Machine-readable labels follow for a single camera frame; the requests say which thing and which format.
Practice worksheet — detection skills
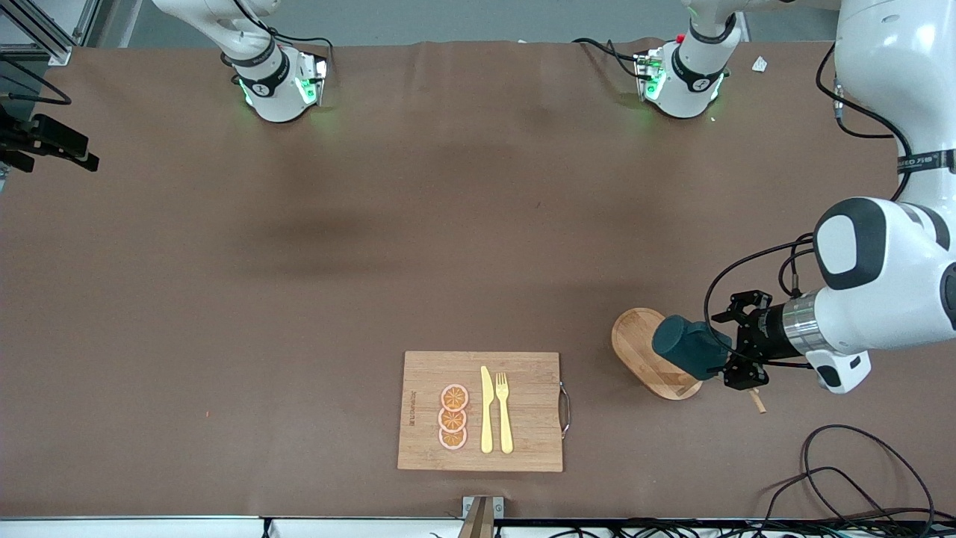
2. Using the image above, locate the left arm base cable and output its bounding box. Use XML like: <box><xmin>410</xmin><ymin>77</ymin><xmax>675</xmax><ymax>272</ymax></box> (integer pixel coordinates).
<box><xmin>572</xmin><ymin>37</ymin><xmax>654</xmax><ymax>79</ymax></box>

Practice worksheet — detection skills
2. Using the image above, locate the yellow plastic knife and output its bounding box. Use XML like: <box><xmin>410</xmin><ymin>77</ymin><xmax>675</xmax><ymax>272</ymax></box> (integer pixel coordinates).
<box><xmin>480</xmin><ymin>365</ymin><xmax>494</xmax><ymax>454</ymax></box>

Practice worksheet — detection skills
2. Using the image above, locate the dark teal ribbed mug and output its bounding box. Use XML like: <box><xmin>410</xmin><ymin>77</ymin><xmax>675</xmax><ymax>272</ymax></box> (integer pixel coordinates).
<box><xmin>651</xmin><ymin>315</ymin><xmax>733</xmax><ymax>380</ymax></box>

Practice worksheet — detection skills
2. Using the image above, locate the aluminium profile with bracket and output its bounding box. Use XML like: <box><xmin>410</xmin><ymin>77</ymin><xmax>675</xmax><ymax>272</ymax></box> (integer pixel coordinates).
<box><xmin>457</xmin><ymin>495</ymin><xmax>505</xmax><ymax>538</ymax></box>

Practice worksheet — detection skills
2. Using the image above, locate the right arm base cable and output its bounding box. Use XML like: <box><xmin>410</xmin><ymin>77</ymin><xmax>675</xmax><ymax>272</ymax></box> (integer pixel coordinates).
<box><xmin>235</xmin><ymin>0</ymin><xmax>335</xmax><ymax>72</ymax></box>

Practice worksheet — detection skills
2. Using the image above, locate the white table edge rail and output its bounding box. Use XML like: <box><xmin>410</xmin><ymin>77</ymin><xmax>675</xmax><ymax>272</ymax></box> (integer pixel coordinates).
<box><xmin>0</xmin><ymin>516</ymin><xmax>956</xmax><ymax>538</ymax></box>

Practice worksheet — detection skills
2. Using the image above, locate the wooden mug tree stand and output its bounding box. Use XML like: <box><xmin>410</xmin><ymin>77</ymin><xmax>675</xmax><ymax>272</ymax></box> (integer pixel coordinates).
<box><xmin>611</xmin><ymin>307</ymin><xmax>768</xmax><ymax>414</ymax></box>

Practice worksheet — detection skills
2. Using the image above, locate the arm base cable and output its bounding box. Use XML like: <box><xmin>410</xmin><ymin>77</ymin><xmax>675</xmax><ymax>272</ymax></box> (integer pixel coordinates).
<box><xmin>235</xmin><ymin>0</ymin><xmax>335</xmax><ymax>72</ymax></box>
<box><xmin>572</xmin><ymin>37</ymin><xmax>654</xmax><ymax>79</ymax></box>

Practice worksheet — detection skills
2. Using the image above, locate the brown table cover sheet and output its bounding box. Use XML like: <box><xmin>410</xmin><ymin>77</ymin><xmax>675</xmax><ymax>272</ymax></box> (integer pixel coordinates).
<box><xmin>0</xmin><ymin>41</ymin><xmax>956</xmax><ymax>520</ymax></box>

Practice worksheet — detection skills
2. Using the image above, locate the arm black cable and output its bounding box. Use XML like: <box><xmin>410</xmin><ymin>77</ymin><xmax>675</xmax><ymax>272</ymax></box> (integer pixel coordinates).
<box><xmin>704</xmin><ymin>43</ymin><xmax>913</xmax><ymax>371</ymax></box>
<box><xmin>0</xmin><ymin>56</ymin><xmax>73</xmax><ymax>105</ymax></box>

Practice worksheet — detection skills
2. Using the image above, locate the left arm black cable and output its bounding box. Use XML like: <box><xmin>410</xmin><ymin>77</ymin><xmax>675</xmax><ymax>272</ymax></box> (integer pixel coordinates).
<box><xmin>704</xmin><ymin>43</ymin><xmax>913</xmax><ymax>371</ymax></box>

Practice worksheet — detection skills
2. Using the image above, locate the black cable bundle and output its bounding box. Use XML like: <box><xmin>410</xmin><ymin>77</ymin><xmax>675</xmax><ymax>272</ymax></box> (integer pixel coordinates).
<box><xmin>515</xmin><ymin>519</ymin><xmax>956</xmax><ymax>538</ymax></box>

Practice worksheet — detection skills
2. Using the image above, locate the aluminium frame profile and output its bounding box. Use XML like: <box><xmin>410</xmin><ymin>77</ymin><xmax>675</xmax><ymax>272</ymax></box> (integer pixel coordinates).
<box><xmin>0</xmin><ymin>0</ymin><xmax>102</xmax><ymax>67</ymax></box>

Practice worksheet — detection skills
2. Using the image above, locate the bamboo cutting board, metal handle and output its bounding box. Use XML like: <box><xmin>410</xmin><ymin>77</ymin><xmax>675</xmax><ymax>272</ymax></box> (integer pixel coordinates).
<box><xmin>397</xmin><ymin>351</ymin><xmax>572</xmax><ymax>473</ymax></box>

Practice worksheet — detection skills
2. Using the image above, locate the yellow plastic fork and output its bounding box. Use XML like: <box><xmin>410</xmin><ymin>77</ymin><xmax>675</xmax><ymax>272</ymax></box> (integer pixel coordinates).
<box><xmin>496</xmin><ymin>372</ymin><xmax>515</xmax><ymax>455</ymax></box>

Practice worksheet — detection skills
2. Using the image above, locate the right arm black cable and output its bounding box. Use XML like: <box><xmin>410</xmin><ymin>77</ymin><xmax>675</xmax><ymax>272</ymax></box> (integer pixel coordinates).
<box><xmin>0</xmin><ymin>56</ymin><xmax>73</xmax><ymax>105</ymax></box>

